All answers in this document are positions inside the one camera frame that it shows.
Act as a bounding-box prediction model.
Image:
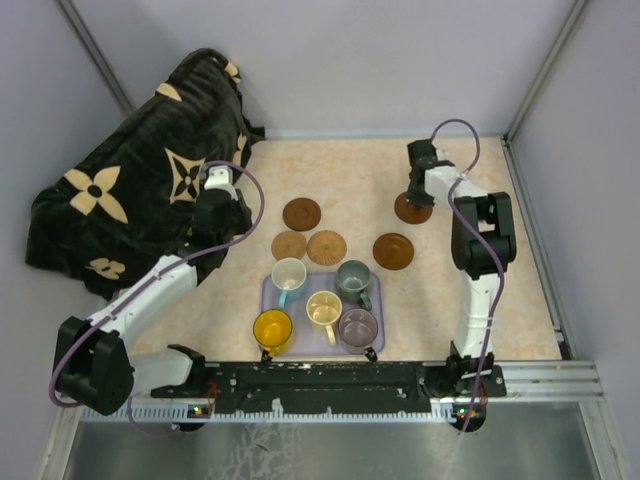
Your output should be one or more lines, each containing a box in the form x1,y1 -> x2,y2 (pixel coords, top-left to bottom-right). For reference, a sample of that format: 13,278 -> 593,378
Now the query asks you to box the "dark brown wooden coaster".
394,192 -> 434,225

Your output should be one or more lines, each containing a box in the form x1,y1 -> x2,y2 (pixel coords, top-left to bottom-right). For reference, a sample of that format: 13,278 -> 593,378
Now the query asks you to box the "light wooden coaster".
271,231 -> 307,260

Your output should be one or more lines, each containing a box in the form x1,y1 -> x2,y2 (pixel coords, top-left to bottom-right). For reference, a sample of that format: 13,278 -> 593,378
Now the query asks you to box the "dark brown round coaster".
283,197 -> 321,232

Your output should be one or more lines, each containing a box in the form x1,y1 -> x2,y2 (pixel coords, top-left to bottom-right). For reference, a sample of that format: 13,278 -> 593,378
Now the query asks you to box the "light woven coaster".
307,230 -> 347,266

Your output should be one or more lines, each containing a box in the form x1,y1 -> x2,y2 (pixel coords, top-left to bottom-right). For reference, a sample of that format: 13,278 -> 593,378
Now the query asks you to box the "grey-green mug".
335,260 -> 372,311

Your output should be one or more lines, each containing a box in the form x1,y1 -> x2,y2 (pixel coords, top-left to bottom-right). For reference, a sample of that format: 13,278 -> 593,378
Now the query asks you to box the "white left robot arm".
48,160 -> 261,416

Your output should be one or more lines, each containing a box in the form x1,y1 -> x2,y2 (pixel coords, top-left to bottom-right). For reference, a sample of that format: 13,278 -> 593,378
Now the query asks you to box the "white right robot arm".
406,139 -> 517,396

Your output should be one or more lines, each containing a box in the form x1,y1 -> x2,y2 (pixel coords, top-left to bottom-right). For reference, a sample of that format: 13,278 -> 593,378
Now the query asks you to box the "black floral blanket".
25,48 -> 265,299

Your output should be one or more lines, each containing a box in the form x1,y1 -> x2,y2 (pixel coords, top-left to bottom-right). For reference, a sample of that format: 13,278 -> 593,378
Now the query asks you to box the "white and blue mug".
271,258 -> 307,309

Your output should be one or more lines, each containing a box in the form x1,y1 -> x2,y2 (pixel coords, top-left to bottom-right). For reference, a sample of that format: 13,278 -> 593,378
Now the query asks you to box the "yellow mug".
252,309 -> 294,363

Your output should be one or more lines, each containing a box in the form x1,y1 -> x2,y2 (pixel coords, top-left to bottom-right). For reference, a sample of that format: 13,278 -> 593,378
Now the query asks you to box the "cream mug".
305,291 -> 343,346

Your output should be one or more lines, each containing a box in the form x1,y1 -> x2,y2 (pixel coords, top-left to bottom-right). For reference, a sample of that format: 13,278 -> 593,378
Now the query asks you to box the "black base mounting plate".
149,360 -> 506,416

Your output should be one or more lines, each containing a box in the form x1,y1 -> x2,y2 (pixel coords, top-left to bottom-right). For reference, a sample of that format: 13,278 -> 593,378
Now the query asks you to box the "purple mug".
338,308 -> 379,363

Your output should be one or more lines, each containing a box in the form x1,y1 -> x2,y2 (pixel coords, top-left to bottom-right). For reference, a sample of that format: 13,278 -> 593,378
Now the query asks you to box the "grey aluminium frame rail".
502,0 -> 591,146

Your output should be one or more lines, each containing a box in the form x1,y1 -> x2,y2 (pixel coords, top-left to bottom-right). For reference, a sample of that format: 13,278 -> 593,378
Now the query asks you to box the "white toothed cable rail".
79,402 -> 481,424

